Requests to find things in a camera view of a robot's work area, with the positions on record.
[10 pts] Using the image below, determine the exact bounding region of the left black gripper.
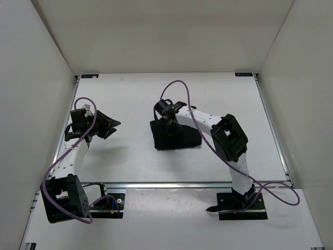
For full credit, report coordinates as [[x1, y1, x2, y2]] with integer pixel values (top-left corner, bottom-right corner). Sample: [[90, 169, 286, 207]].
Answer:
[[87, 108, 122, 139]]

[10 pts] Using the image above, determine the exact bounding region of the black pleated skirt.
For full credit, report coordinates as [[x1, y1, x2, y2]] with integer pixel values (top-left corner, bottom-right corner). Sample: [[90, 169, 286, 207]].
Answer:
[[150, 120, 202, 151]]

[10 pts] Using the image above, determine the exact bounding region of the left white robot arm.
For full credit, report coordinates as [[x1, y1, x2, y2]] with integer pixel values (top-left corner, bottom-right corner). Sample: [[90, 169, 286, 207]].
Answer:
[[41, 108, 121, 223]]

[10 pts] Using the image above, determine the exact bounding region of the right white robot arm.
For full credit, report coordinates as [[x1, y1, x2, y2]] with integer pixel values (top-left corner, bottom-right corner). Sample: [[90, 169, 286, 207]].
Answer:
[[154, 99, 255, 213]]

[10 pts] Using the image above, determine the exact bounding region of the left blue table label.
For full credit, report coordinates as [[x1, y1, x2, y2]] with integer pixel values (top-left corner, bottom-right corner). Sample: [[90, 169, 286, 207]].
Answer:
[[81, 74, 99, 79]]

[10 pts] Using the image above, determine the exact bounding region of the blue table label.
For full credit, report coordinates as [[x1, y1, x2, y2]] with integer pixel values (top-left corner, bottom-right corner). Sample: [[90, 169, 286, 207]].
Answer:
[[81, 74, 99, 79], [235, 72, 253, 77]]

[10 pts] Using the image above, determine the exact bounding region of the right blue table label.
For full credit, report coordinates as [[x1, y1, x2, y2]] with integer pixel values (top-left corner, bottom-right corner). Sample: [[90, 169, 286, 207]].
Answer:
[[235, 72, 253, 77]]

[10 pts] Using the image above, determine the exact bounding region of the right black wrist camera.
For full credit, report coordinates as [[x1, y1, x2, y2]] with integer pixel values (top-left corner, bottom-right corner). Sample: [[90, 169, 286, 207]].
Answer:
[[153, 99, 173, 116]]

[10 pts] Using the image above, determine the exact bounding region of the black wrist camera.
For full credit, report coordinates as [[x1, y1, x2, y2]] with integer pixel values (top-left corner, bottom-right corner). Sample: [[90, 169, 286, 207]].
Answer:
[[153, 99, 173, 116], [70, 108, 93, 132]]

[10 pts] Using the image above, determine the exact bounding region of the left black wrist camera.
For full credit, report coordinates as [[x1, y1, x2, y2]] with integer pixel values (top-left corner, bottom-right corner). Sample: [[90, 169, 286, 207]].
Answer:
[[70, 108, 93, 132]]

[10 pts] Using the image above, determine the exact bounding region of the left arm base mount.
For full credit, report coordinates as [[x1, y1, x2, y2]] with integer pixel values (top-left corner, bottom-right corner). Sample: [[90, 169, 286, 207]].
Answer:
[[82, 182, 125, 219]]

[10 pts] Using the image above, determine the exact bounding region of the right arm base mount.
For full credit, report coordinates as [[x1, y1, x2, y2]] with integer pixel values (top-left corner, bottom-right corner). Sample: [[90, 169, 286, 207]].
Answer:
[[206, 193, 268, 220]]

